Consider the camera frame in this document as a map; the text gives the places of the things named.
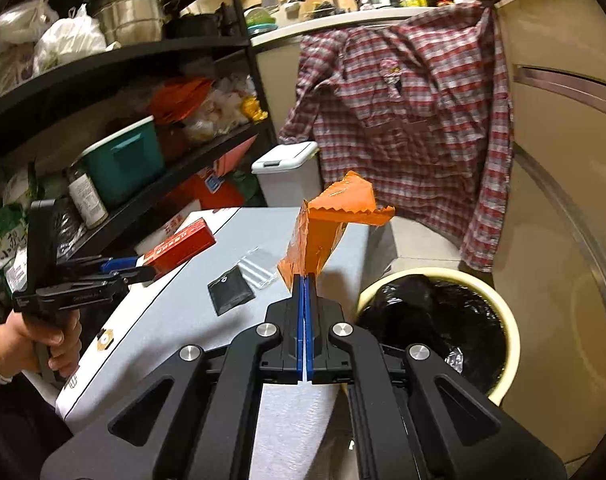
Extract labelled glass jar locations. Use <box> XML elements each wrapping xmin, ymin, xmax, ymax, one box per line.
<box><xmin>65</xmin><ymin>162</ymin><xmax>110</xmax><ymax>231</ymax></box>

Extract red orange printed package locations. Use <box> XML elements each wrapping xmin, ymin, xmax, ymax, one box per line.
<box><xmin>168</xmin><ymin>137</ymin><xmax>259</xmax><ymax>211</ymax></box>

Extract red cardboard box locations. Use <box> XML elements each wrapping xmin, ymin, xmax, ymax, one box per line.
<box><xmin>143</xmin><ymin>218</ymin><xmax>217</xmax><ymax>276</ymax></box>

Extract yellow trash bin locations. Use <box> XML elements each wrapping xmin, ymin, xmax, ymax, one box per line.
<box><xmin>353</xmin><ymin>267</ymin><xmax>521</xmax><ymax>408</ymax></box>

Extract orange snack packet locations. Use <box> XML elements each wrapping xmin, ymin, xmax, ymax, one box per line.
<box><xmin>277</xmin><ymin>170</ymin><xmax>395</xmax><ymax>291</ymax></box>

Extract stacked steel pots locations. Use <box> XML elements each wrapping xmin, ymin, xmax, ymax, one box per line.
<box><xmin>85</xmin><ymin>0</ymin><xmax>165</xmax><ymax>46</ymax></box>

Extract green white food packet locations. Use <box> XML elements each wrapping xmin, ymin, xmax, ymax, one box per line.
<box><xmin>0</xmin><ymin>202</ymin><xmax>28</xmax><ymax>291</ymax></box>

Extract orange plastic bags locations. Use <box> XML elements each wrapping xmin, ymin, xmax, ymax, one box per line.
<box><xmin>150</xmin><ymin>77</ymin><xmax>214</xmax><ymax>123</ymax></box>

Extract green stacked bowls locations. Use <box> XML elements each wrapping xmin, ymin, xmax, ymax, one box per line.
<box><xmin>245</xmin><ymin>7</ymin><xmax>279</xmax><ymax>36</ymax></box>

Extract black foil packet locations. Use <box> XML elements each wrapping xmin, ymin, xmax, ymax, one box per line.
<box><xmin>206</xmin><ymin>266</ymin><xmax>256</xmax><ymax>317</ymax></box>

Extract brown cutting board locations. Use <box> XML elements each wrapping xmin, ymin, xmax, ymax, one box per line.
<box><xmin>303</xmin><ymin>0</ymin><xmax>359</xmax><ymax>15</ymax></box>

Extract white lidded bin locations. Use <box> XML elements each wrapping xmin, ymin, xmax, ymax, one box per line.
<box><xmin>251</xmin><ymin>141</ymin><xmax>320</xmax><ymax>208</ymax></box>

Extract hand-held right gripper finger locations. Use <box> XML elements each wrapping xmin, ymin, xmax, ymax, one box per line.
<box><xmin>40</xmin><ymin>275</ymin><xmax>306</xmax><ymax>480</ymax></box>
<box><xmin>304</xmin><ymin>275</ymin><xmax>569</xmax><ymax>480</ymax></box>

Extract teal storage box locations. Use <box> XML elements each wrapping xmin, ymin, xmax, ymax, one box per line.
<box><xmin>75</xmin><ymin>116</ymin><xmax>166</xmax><ymax>208</ymax></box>

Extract clear bag of dark food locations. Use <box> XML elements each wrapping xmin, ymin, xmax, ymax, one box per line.
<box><xmin>53</xmin><ymin>197</ymin><xmax>86</xmax><ymax>246</ymax></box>

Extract grey tablecloth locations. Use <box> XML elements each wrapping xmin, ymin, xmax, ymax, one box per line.
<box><xmin>133</xmin><ymin>207</ymin><xmax>399</xmax><ymax>480</ymax></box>

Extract red plaid shirt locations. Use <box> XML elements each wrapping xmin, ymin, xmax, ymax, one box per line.
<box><xmin>279</xmin><ymin>2</ymin><xmax>514</xmax><ymax>273</ymax></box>

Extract clear plastic bag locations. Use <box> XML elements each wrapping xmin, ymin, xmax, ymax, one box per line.
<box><xmin>235</xmin><ymin>247</ymin><xmax>279</xmax><ymax>292</ymax></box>

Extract person's left hand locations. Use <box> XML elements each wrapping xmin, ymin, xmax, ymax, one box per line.
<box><xmin>0</xmin><ymin>307</ymin><xmax>84</xmax><ymax>380</ymax></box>

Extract white kitchen counter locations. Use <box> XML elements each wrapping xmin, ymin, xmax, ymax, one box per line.
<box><xmin>250</xmin><ymin>2</ymin><xmax>489</xmax><ymax>53</ymax></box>

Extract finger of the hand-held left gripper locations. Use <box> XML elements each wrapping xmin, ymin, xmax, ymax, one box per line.
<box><xmin>105</xmin><ymin>267</ymin><xmax>158</xmax><ymax>287</ymax></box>
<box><xmin>58</xmin><ymin>256</ymin><xmax>142</xmax><ymax>276</ymax></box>

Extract black cooking pot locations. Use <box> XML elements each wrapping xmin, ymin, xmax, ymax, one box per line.
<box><xmin>164</xmin><ymin>5</ymin><xmax>224</xmax><ymax>40</ymax></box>

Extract black bin liner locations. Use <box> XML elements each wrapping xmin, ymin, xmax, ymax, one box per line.
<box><xmin>357</xmin><ymin>274</ymin><xmax>505</xmax><ymax>393</ymax></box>

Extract black shelving rack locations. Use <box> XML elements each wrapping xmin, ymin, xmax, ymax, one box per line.
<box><xmin>0</xmin><ymin>0</ymin><xmax>279</xmax><ymax>321</ymax></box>

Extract yellow plastic bag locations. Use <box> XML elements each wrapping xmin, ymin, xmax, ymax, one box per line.
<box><xmin>240</xmin><ymin>97</ymin><xmax>269</xmax><ymax>123</ymax></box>

